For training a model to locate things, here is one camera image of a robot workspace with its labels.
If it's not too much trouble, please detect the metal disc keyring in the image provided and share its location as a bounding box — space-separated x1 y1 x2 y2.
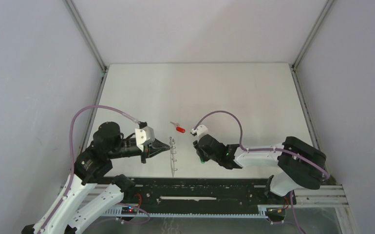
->
169 136 178 177

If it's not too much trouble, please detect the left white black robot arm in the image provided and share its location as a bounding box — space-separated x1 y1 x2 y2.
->
21 122 170 234

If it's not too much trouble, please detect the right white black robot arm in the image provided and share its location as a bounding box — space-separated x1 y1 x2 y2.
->
193 134 326 204

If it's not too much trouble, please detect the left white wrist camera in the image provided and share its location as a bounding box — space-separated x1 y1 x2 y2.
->
134 126 155 151

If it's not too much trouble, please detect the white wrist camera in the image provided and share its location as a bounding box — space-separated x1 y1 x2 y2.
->
134 126 155 151
190 124 208 139

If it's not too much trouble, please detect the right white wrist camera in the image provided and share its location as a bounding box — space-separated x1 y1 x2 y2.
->
190 124 208 139

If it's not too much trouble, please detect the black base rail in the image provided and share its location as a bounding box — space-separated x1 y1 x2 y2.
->
123 177 290 215

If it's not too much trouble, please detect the white slotted cable duct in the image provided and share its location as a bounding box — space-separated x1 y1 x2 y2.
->
106 206 269 219

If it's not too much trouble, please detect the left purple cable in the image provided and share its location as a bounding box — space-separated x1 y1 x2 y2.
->
39 105 142 234

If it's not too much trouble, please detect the right aluminium frame post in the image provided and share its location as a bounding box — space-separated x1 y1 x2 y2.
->
292 0 336 71

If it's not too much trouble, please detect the aluminium frame post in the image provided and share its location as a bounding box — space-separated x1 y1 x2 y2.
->
63 0 108 72
292 0 336 71

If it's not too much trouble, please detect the left aluminium frame post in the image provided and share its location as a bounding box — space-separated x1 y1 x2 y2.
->
63 0 108 72

